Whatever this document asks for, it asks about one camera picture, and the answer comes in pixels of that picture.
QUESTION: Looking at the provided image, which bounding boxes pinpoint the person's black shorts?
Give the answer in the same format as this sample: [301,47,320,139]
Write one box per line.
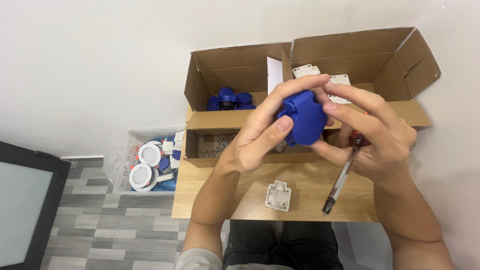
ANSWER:
[222,220,344,270]

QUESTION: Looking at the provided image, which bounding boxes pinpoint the person's left hand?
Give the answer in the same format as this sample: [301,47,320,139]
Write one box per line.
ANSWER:
[215,74,331,175]

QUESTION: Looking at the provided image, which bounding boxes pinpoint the clear plastic crate of lamps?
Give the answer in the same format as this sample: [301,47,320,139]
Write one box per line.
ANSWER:
[103,127,185,197]

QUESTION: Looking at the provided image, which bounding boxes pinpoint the orange black handled screwdriver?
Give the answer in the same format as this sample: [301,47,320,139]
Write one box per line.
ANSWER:
[322,112,371,217]

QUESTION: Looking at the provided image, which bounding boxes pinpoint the person's right hand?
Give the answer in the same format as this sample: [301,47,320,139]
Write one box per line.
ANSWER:
[311,81,418,185]

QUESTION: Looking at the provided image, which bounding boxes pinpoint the pile of small metal screws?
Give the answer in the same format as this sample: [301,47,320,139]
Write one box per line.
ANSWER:
[198,135,236,158]

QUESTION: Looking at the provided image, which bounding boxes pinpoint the heap of blue socket parts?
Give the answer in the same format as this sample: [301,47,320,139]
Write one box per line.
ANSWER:
[206,87,258,112]

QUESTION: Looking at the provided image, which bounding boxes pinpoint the black framed glass panel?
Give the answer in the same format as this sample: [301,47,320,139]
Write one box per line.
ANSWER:
[0,140,72,270]

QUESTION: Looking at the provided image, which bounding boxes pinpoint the large open cardboard box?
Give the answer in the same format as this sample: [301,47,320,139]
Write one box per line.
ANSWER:
[290,26,442,128]

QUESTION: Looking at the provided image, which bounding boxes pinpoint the person's grey shirt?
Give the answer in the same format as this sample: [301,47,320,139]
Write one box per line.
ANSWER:
[174,247,295,270]

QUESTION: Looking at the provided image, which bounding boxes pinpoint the white plastic socket base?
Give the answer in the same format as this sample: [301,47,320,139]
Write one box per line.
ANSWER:
[328,74,353,105]
[292,64,322,79]
[265,180,292,212]

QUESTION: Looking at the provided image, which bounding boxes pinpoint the blue plastic socket cover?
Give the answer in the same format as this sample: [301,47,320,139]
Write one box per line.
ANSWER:
[277,90,329,147]

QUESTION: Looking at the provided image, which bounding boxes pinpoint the cardboard box with blue parts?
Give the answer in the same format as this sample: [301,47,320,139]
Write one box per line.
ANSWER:
[184,42,293,130]

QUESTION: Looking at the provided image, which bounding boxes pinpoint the white paper sheet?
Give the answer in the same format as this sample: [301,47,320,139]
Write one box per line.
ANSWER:
[266,56,284,95]

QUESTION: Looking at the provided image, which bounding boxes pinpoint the shallow cardboard box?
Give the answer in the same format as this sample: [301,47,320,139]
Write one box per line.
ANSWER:
[183,127,340,169]

